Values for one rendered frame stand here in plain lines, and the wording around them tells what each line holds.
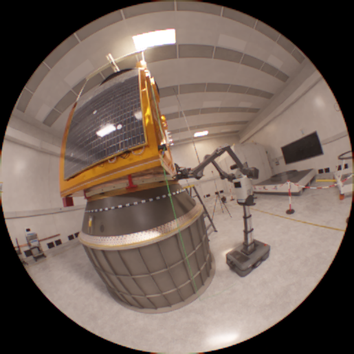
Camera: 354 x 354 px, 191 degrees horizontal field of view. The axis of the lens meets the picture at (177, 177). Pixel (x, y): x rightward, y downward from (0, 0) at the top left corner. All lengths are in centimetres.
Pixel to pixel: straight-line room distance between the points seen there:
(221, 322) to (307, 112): 801
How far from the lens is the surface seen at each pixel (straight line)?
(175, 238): 108
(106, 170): 107
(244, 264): 175
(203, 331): 158
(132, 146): 91
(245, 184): 141
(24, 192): 563
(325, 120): 739
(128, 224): 102
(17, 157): 593
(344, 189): 404
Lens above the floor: 154
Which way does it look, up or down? 6 degrees up
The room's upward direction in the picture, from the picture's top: 14 degrees counter-clockwise
